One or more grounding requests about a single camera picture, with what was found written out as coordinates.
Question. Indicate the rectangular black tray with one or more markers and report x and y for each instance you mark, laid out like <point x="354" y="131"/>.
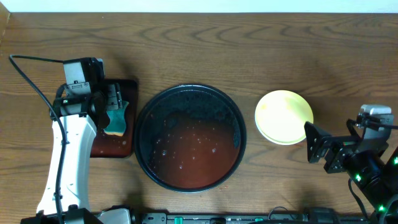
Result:
<point x="114" y="146"/>

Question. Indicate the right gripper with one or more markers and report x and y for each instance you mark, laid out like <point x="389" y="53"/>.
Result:
<point x="340" y="144"/>

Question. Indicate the round black tray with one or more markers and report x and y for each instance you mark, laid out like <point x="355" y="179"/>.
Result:
<point x="190" y="138"/>

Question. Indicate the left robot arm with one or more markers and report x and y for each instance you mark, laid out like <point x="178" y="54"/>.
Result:
<point x="76" y="139"/>

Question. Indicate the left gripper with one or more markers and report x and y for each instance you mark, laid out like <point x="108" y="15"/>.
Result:
<point x="114" y="94"/>

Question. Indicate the yellow plate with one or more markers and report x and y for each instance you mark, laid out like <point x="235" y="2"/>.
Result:
<point x="282" y="108"/>

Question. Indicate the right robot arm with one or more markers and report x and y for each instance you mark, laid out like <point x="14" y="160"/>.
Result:
<point x="380" y="189"/>

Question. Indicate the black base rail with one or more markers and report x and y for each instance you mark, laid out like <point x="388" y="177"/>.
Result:
<point x="277" y="215"/>

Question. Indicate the light blue plate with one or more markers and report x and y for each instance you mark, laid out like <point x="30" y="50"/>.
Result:
<point x="282" y="135"/>

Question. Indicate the green orange sponge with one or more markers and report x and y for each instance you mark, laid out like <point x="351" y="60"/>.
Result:
<point x="117" y="123"/>

